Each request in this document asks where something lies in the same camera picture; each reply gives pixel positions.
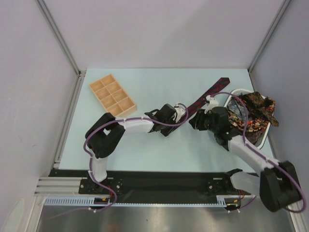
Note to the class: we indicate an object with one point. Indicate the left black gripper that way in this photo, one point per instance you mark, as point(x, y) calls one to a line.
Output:
point(166, 131)

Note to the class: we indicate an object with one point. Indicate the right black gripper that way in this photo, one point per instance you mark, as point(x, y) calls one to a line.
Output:
point(199, 120)

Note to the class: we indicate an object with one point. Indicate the red navy striped tie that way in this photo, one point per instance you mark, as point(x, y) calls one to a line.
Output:
point(201, 101)

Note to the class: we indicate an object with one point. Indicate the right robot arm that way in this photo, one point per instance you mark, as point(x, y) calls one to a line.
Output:
point(275, 183)

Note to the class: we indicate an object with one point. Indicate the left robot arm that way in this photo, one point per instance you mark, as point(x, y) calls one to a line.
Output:
point(103, 137)

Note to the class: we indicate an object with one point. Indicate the grey blue tie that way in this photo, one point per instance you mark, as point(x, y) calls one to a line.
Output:
point(236, 107)

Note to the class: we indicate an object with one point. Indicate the white laundry basket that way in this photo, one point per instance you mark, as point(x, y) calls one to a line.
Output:
point(256, 138)

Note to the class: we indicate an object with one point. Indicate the red floral patterned tie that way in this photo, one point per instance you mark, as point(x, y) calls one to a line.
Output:
point(253, 125)

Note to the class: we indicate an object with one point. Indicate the wooden compartment tray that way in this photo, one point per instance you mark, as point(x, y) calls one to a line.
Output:
point(112, 96)

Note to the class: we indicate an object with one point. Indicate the dark paisley tie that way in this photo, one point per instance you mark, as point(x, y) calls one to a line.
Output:
point(260, 108)

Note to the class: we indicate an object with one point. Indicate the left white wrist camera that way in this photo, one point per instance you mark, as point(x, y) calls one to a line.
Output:
point(180, 112)

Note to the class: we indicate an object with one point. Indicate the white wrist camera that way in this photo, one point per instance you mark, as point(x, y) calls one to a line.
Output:
point(211, 102)
point(180, 112)

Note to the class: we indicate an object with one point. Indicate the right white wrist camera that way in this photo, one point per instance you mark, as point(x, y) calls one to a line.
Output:
point(211, 102)

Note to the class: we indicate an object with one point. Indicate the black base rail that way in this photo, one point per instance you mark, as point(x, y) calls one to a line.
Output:
point(157, 187)

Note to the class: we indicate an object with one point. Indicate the aluminium frame post left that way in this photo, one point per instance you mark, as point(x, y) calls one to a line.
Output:
point(59, 37)

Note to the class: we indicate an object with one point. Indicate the aluminium frame post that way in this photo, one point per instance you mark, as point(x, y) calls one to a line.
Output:
point(59, 37)
point(270, 32)

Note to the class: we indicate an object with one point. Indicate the aluminium frame post right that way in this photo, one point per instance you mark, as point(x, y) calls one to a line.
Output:
point(270, 32)

